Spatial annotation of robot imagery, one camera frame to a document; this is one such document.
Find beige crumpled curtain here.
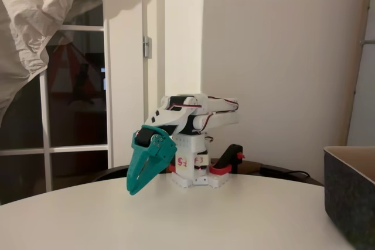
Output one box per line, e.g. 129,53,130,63
0,0,104,128

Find red white black servo cable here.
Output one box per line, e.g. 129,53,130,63
192,111,213,134
168,97,238,114

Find dark brown chair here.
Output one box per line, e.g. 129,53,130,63
243,160,325,187
93,163,131,183

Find frosted panel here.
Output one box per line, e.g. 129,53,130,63
349,0,375,147

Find silver door hinge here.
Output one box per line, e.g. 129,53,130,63
142,35,153,59

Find black power cable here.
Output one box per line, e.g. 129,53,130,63
260,167,311,179

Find light wooden post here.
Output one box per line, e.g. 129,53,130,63
338,0,373,147

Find black clamp red knob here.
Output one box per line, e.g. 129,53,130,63
208,143,246,176

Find white glazed door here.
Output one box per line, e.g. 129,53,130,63
0,0,147,206

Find grey felt box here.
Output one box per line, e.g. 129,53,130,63
323,145,375,250

